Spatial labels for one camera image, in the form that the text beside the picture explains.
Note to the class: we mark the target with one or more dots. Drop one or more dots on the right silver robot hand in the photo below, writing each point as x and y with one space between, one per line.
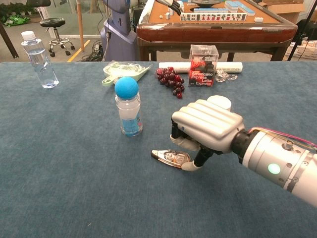
210 124

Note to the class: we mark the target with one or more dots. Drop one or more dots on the brown correction tape dispenser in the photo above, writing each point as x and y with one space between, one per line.
171 157

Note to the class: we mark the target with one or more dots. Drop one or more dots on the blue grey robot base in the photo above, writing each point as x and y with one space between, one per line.
119 37

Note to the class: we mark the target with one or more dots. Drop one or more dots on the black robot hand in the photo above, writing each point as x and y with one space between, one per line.
173 6

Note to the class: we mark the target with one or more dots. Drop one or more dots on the white round jar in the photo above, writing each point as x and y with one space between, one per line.
220 101

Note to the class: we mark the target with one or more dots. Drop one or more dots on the clear plastic trinket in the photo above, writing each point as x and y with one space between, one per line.
226 75

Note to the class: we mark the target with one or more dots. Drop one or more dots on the red black coffee box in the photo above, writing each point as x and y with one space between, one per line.
201 69

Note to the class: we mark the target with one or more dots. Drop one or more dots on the dark red grape bunch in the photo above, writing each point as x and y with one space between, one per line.
172 78

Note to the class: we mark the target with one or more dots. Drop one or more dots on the white rolled tube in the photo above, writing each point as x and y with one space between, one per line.
230 67

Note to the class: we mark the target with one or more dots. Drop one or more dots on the blue-capped clear bottle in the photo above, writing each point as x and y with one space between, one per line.
128 111

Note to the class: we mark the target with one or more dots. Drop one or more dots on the brown mahjong table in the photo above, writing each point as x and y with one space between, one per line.
210 32

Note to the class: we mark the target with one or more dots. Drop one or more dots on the light green dustpan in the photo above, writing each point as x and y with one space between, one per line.
123 70

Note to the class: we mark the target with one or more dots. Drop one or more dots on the row of mahjong tiles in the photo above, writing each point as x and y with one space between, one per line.
213 17

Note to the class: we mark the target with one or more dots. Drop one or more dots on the single white mahjong tile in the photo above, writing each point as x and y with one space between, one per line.
258 19

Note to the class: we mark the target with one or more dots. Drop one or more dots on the white plastic basket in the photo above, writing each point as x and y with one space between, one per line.
307 53

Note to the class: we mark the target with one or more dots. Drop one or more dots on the blue-backed mahjong tile stack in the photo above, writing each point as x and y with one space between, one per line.
240 7

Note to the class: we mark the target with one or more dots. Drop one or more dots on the black tripod stand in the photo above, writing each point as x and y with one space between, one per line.
301 32

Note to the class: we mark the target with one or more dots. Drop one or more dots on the blue table cloth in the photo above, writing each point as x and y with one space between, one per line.
74 161

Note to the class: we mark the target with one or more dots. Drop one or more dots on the wooden pole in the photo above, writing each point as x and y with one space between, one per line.
80 24

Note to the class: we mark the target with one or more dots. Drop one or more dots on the clear water bottle white cap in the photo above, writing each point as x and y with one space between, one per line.
39 59

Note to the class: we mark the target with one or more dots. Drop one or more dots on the black round stool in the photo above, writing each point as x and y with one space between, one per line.
53 23

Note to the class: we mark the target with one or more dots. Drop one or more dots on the green plants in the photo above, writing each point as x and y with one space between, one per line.
15 13

